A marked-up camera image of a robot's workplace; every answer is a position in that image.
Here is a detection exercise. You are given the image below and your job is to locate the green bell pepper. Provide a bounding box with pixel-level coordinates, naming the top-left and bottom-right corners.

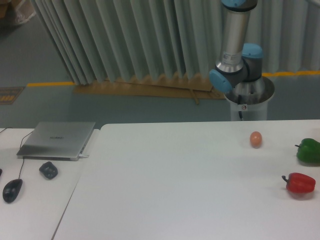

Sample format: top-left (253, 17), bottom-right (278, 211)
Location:
top-left (296, 138), bottom-right (320, 164)

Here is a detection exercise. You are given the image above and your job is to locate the grey pleated curtain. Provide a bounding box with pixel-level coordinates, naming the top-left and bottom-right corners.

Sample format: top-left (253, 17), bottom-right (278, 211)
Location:
top-left (33, 0), bottom-right (320, 85)

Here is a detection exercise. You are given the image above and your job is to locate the white laptop plug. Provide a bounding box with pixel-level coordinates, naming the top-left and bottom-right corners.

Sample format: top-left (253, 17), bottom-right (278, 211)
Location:
top-left (78, 154), bottom-right (89, 159)

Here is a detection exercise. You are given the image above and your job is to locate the black computer mouse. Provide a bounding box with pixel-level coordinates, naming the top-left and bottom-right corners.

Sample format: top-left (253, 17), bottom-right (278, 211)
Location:
top-left (2, 178), bottom-right (23, 204)

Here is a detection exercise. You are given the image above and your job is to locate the silver closed laptop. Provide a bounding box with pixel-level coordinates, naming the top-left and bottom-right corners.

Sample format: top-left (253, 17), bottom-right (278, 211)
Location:
top-left (16, 121), bottom-right (96, 161)

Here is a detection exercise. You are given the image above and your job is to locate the brown egg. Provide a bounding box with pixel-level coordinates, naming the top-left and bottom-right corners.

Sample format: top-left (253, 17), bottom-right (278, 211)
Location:
top-left (249, 131), bottom-right (263, 148)

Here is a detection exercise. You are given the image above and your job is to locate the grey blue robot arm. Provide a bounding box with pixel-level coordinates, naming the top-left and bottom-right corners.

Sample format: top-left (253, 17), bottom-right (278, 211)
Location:
top-left (209, 0), bottom-right (263, 93)

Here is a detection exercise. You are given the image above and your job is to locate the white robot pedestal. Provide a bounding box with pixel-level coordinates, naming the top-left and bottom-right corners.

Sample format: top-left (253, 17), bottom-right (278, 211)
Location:
top-left (224, 76), bottom-right (275, 121)

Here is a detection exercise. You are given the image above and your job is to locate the brown cardboard sheet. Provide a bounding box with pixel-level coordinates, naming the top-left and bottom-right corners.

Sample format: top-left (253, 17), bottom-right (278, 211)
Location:
top-left (73, 80), bottom-right (225, 105)

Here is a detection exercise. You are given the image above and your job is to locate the red bell pepper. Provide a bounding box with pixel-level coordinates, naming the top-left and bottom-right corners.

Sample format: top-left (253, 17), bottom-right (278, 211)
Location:
top-left (281, 172), bottom-right (316, 194)

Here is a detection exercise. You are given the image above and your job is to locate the black mouse cable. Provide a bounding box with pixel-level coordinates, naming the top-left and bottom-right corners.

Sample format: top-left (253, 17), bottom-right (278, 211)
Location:
top-left (0, 127), bottom-right (36, 180)

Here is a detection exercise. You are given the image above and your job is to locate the small black controller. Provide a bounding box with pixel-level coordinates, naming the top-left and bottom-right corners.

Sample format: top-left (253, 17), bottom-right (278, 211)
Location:
top-left (39, 161), bottom-right (59, 180)

